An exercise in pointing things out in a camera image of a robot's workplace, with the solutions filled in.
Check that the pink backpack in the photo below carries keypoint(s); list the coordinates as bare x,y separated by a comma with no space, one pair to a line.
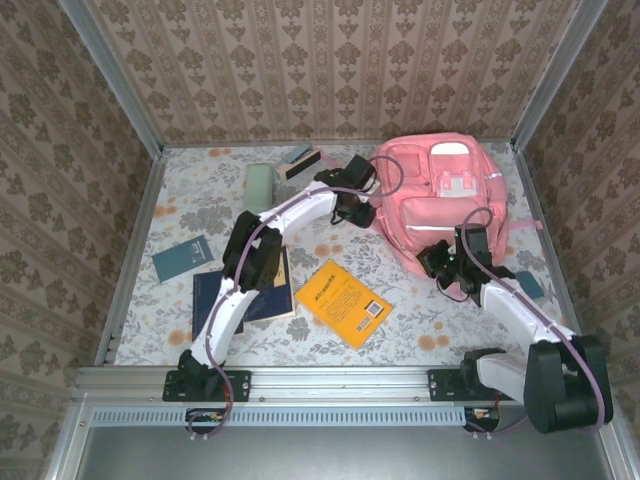
450,200

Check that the small teal notebook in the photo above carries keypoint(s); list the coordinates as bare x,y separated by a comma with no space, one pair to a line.
530,287

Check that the black beige board eraser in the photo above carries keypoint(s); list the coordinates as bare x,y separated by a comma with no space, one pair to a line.
300,166

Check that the light blue eraser box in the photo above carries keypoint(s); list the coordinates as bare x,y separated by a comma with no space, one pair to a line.
296,151

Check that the yellow book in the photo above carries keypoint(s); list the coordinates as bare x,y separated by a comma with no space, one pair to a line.
335,300

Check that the pale green pencil case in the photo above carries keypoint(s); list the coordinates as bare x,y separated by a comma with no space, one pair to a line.
259,187

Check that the dark blue book gold label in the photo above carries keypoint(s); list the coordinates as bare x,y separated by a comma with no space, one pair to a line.
277,302

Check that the plain dark navy book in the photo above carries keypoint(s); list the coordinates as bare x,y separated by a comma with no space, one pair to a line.
205,305

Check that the teal book white print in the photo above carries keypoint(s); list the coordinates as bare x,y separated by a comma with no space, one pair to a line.
180,260

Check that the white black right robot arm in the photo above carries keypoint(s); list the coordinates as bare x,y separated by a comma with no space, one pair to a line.
505,305

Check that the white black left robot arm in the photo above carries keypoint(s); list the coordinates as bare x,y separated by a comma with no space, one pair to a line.
225,320

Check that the black connector board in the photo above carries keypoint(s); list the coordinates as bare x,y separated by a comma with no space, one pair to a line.
482,414
200,415

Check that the grey metal panel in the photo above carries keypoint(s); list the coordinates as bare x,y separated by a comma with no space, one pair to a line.
340,455

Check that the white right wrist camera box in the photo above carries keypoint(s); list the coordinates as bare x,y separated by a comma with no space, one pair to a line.
453,249

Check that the aluminium side rail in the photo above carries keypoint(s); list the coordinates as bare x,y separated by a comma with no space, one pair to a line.
145,210
550,250

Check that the thin aluminium back rail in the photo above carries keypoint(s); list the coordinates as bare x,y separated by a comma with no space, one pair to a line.
225,144

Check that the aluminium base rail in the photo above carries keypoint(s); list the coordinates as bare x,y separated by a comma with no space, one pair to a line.
340,382

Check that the aluminium frame post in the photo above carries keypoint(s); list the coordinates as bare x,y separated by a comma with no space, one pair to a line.
556,75
117,85

